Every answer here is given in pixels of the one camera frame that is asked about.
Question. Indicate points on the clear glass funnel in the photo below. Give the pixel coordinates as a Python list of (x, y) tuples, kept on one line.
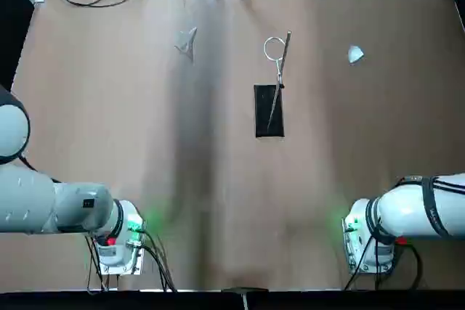
[(187, 43)]

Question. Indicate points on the white filter paper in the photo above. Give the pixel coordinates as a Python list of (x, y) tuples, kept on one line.
[(354, 54)]

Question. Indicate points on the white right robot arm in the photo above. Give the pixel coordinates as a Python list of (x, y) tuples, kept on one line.
[(399, 208)]

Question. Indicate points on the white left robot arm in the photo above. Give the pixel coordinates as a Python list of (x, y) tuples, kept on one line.
[(29, 194)]

